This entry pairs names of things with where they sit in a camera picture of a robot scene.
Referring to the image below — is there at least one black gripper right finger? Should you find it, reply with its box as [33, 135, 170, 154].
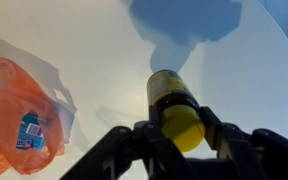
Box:
[198, 105, 288, 180]

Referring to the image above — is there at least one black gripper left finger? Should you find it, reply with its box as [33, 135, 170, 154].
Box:
[59, 104, 199, 180]

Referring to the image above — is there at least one brown bottle with yellow lid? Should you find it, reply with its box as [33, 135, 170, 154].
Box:
[146, 68, 207, 153]

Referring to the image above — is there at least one orange plastic bag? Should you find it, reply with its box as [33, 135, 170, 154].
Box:
[0, 54, 67, 180]

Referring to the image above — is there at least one blue mentos gum box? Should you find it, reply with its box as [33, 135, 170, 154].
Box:
[15, 112, 47, 152]

